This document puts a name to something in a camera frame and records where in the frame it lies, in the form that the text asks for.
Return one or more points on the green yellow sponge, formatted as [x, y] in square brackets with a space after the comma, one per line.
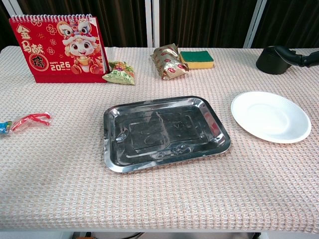
[197, 58]

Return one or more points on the red desk calendar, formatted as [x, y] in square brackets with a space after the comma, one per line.
[49, 62]

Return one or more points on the white upright frame post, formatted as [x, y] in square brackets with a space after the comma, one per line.
[152, 22]

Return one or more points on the beige waffle tablecloth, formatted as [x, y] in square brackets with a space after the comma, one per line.
[159, 199]

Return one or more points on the white slanted frame post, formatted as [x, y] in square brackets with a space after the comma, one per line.
[254, 25]
[10, 8]

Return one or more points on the stainless steel tray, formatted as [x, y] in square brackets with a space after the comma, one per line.
[162, 134]

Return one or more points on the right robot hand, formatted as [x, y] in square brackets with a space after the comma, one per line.
[305, 61]

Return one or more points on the black round cap object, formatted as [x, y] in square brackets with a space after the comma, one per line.
[270, 63]

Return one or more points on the dark curtain panel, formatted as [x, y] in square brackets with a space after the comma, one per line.
[3, 32]
[119, 22]
[204, 22]
[291, 22]

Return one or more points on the gold snack package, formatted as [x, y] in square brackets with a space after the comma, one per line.
[167, 64]

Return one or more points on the green snack packet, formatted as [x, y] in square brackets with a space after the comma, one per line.
[120, 74]

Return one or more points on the red blue candy wrapper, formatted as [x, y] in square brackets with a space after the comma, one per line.
[32, 120]

